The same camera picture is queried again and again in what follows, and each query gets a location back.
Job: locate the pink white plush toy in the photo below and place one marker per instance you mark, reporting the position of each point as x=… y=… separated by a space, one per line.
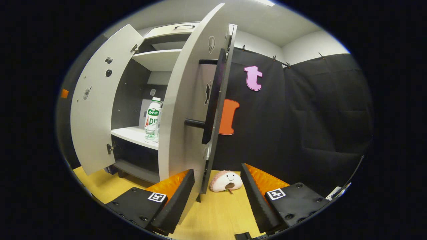
x=223 y=181

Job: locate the black backdrop cloth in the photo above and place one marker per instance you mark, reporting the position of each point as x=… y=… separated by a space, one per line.
x=317 y=116

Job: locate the white cabinet drawer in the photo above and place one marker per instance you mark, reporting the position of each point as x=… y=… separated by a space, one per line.
x=163 y=32

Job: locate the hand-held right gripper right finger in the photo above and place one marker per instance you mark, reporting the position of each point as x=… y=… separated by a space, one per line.
x=255 y=196

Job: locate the white open-front cabinet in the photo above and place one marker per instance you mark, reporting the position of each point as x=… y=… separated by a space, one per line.
x=130 y=133

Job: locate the white blue plastic items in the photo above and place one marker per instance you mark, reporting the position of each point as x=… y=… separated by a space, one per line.
x=337 y=191

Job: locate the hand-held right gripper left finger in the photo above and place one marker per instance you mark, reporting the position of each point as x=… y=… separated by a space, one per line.
x=178 y=196

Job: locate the wide ceiling light panel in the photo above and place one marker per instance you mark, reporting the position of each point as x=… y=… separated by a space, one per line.
x=265 y=2

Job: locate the white cabinet door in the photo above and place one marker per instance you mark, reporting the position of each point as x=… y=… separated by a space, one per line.
x=180 y=100

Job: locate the white cabinet door cat stickers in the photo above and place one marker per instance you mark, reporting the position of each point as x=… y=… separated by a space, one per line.
x=96 y=126

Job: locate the dark blue box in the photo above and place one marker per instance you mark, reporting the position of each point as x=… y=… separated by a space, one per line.
x=110 y=170

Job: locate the small black bracket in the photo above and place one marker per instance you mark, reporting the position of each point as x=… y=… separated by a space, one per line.
x=243 y=236

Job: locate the white drink bottle green label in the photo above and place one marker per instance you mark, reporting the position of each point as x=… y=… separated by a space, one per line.
x=152 y=123

